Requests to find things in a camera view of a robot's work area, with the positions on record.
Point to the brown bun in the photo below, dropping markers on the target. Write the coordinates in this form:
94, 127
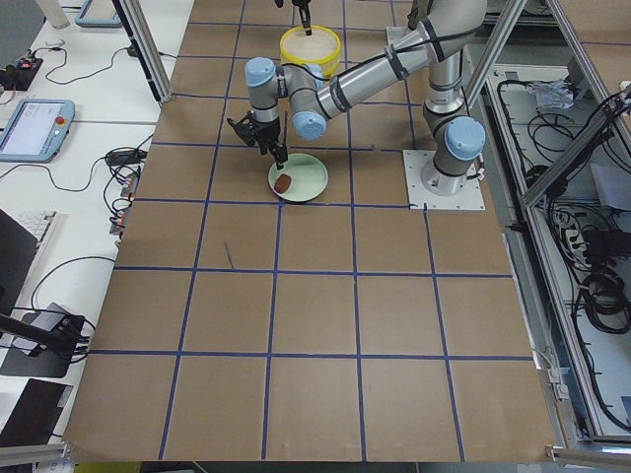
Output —
282, 183

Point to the black camera stand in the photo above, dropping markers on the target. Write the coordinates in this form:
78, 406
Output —
41, 342

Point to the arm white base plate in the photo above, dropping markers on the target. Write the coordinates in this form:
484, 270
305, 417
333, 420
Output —
408, 44
427, 189

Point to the yellow steamer layer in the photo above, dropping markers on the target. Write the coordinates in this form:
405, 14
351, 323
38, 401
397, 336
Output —
322, 48

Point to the aluminium frame post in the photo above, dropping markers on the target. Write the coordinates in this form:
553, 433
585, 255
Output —
135, 24

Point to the small electronics board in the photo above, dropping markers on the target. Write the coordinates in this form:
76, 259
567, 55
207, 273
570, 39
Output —
29, 64

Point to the black power adapter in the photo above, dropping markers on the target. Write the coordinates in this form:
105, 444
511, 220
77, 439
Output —
125, 157

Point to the crumpled white paper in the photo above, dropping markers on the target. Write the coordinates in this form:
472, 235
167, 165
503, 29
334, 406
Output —
554, 94

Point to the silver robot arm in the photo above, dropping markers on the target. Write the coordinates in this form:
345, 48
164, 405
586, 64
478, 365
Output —
436, 34

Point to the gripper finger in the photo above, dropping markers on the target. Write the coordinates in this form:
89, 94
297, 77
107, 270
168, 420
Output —
305, 15
279, 152

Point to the white keyboard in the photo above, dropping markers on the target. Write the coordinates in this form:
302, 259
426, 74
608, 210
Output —
41, 224

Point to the light green plate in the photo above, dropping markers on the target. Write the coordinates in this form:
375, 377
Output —
309, 178

